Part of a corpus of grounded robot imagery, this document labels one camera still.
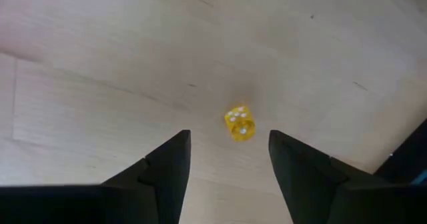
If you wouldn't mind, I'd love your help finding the small yellow die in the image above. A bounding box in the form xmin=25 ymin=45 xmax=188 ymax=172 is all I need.
xmin=224 ymin=105 xmax=257 ymax=142

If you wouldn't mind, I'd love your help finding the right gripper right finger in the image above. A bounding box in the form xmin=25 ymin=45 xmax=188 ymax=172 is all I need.
xmin=268 ymin=129 xmax=394 ymax=224

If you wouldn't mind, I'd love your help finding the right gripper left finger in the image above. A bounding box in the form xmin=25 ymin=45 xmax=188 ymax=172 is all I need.
xmin=99 ymin=129 xmax=192 ymax=224

